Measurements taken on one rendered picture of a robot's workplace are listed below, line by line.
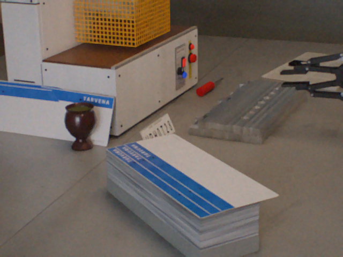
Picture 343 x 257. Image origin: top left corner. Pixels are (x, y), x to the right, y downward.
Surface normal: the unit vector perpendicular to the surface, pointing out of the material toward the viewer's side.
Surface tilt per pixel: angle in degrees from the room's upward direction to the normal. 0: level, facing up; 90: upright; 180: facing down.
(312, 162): 0
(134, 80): 90
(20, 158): 0
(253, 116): 0
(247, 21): 90
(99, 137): 69
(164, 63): 90
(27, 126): 63
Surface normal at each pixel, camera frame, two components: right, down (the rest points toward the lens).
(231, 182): -0.02, -0.94
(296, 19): -0.35, 0.33
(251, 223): 0.49, 0.29
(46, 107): -0.36, -0.15
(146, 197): -0.87, 0.18
